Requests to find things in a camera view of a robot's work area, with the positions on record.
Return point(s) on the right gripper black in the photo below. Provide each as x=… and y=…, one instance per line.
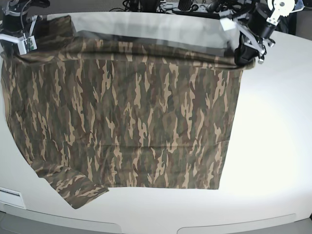
x=15, y=26

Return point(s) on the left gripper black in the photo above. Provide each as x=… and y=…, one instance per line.
x=257, y=31

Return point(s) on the camouflage T-shirt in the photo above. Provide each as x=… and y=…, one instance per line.
x=91, y=114

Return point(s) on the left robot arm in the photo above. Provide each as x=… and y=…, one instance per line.
x=275, y=10

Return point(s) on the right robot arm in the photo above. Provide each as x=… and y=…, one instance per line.
x=19, y=8

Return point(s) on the white label plate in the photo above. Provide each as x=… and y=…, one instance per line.
x=12, y=198

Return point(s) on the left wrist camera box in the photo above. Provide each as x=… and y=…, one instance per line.
x=227, y=24

